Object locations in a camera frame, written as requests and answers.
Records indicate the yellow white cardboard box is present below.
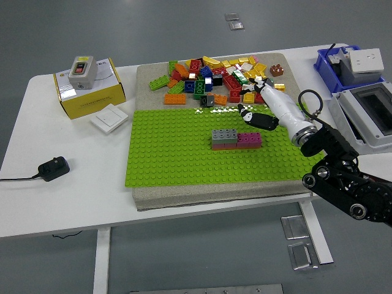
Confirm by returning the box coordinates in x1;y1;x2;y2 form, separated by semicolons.
53;58;127;120

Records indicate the lime long brick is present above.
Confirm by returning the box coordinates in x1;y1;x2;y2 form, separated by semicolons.
148;75;171;91

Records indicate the grey push-button switch box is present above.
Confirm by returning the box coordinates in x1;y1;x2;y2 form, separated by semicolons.
67;55;99;91

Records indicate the yellow curved brick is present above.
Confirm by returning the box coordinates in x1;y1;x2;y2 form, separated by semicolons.
202;56;222;69

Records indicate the dark green long brick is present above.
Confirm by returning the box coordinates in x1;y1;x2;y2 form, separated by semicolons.
193;79;207;100

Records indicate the grey socket base box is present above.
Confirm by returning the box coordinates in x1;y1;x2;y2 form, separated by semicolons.
338;58;385;86

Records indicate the black power adapter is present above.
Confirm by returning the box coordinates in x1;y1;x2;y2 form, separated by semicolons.
37;156;70;183

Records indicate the white socket panel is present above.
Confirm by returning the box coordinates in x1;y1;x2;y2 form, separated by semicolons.
349;48;385;74

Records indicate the green studded baseplate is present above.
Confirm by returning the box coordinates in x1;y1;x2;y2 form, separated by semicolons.
124;104;325;187

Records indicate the grey long brick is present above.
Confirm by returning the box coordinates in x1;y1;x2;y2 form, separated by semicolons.
211;128;239;145

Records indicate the green white-studded brick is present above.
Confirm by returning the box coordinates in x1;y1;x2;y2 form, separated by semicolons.
232;70;249;86

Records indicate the white wall switch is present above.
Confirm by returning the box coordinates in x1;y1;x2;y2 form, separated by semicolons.
89;104;129;135

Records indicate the thin black cable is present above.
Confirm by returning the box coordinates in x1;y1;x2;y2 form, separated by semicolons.
51;231;83;239

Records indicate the grey electrical enclosure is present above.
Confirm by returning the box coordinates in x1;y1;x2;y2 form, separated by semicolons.
328;81;392;148

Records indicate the red long brick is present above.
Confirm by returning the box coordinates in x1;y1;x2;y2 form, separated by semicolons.
222;75;243;94

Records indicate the orange long brick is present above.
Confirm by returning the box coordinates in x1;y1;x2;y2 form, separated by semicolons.
164;94;187;106

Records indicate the grey white electrical part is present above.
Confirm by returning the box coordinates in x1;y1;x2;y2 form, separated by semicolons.
326;47;350;66

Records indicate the white table leg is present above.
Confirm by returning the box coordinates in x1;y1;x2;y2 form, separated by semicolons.
93;228;111;294
299;200;334;266

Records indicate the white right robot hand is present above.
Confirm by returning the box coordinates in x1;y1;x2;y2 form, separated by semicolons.
237;78;313;136

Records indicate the metal floor hatch plate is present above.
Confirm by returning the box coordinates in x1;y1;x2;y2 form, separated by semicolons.
287;241;321;271
281;215;311;240

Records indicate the brown square brick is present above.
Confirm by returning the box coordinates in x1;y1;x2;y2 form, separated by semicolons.
269;63;285;78

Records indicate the thin orange brick strip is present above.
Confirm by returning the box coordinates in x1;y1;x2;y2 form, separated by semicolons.
211;146;263;151

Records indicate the blue plastic bin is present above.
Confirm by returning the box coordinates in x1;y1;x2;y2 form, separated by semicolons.
313;45;386;94

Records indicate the black adapter cord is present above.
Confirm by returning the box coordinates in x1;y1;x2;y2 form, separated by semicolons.
0;173;42;182

